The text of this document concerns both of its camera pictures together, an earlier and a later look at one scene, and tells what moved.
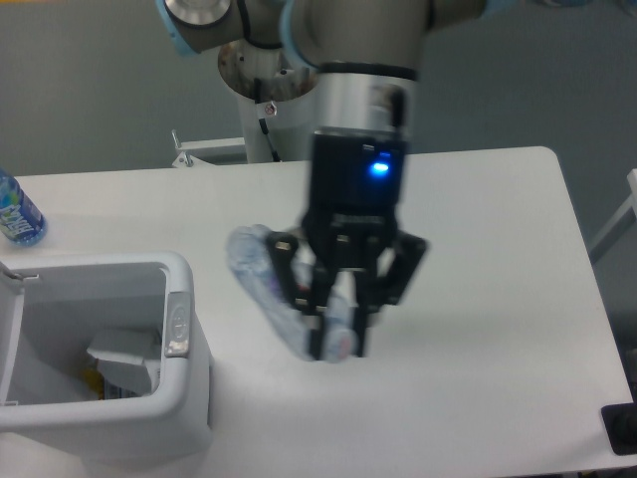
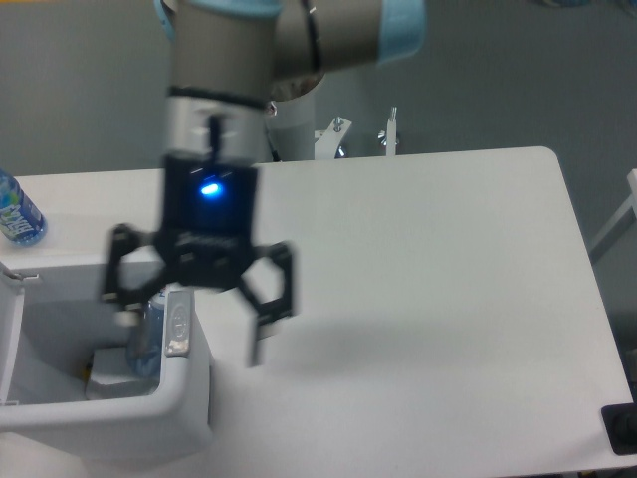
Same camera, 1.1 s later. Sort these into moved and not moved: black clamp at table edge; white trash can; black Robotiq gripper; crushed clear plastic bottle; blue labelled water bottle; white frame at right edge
Moved: crushed clear plastic bottle; black Robotiq gripper
Not moved: blue labelled water bottle; white frame at right edge; white trash can; black clamp at table edge
